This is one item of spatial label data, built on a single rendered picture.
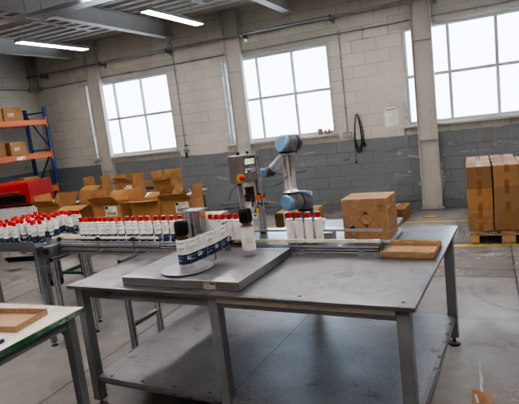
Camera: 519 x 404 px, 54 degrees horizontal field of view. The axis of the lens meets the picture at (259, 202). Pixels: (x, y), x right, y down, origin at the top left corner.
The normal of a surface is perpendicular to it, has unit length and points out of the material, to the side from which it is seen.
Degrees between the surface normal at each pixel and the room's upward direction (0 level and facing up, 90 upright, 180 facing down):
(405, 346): 90
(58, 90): 90
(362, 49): 90
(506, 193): 88
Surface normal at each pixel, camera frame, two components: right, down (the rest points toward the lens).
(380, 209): -0.45, 0.19
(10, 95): 0.91, -0.04
